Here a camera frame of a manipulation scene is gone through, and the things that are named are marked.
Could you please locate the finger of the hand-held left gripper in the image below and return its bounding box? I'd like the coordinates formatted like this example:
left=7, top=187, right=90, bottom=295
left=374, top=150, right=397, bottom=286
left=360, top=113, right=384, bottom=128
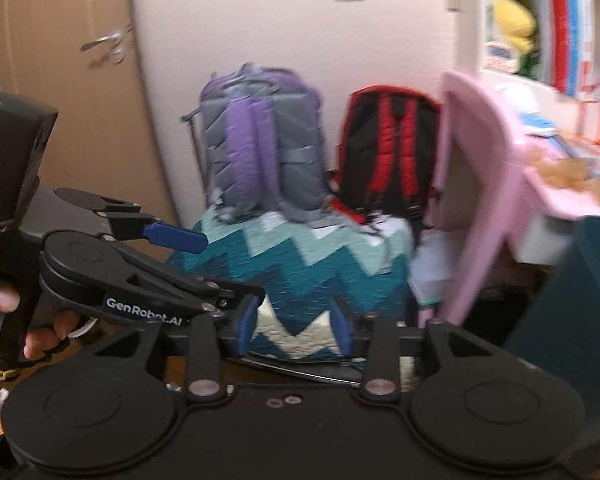
left=111, top=243, right=267, bottom=320
left=55, top=187, right=209, bottom=255

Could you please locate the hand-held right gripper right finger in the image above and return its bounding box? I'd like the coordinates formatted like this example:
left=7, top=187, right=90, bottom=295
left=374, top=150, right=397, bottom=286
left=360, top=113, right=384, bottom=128
left=330, top=297, right=502, bottom=404

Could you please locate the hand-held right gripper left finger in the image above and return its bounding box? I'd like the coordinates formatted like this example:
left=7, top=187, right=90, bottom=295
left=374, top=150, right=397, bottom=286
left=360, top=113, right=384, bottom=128
left=87, top=295, right=261, bottom=404

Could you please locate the person's left hand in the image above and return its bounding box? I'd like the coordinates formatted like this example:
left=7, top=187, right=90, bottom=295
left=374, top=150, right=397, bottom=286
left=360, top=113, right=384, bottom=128
left=0, top=282, right=81, bottom=362

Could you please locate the teal white zigzag blanket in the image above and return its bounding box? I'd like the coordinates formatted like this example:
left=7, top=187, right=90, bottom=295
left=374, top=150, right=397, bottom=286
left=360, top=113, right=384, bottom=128
left=165, top=205, right=416, bottom=393

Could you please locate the beige wooden door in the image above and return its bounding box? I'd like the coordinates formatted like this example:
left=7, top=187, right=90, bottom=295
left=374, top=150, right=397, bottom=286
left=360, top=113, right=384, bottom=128
left=0, top=0, right=181, bottom=241

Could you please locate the purple grey backpack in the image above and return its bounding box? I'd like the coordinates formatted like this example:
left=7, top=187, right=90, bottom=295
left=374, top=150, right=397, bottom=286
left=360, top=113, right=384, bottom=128
left=182, top=64, right=331, bottom=225

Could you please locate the red black backpack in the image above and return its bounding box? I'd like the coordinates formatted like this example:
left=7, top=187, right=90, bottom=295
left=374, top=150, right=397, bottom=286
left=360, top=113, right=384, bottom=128
left=330, top=85, right=442, bottom=228

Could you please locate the pink chair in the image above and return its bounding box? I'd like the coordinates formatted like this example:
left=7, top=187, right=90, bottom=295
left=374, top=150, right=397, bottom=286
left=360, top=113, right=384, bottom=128
left=427, top=70, right=528, bottom=330

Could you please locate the pink desk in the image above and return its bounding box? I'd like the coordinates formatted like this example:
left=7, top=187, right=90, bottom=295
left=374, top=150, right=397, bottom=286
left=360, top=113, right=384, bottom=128
left=515, top=127, right=600, bottom=266

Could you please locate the beige plush toy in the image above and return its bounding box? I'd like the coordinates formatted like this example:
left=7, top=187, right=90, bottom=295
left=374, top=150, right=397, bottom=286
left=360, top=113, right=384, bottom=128
left=529, top=152, right=600, bottom=207

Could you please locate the yellow plush toy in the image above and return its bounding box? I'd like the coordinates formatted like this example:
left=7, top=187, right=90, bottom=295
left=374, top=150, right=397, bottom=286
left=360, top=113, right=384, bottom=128
left=491, top=0, right=539, bottom=56

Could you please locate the row of colourful books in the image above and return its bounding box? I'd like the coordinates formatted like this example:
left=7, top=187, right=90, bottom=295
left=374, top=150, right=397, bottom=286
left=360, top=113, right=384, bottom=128
left=522, top=0, right=597, bottom=101

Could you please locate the silver door handle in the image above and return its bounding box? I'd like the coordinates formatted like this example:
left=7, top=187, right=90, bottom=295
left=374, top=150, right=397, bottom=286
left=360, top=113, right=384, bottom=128
left=80, top=31, right=131, bottom=65

